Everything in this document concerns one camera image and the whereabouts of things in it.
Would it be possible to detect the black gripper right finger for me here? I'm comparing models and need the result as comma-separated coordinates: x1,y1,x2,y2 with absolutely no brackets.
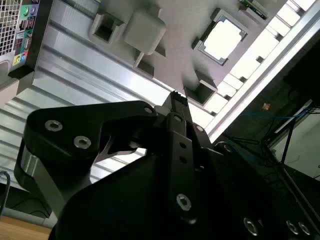
179,95,241,174

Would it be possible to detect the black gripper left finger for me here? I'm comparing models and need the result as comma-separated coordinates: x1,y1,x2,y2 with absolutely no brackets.
13,90,200,226

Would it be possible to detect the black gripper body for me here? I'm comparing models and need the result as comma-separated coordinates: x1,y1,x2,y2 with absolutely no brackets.
48,151,320,240

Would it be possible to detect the silver CPU green edge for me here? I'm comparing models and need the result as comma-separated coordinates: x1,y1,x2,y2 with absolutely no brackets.
199,16,249,65

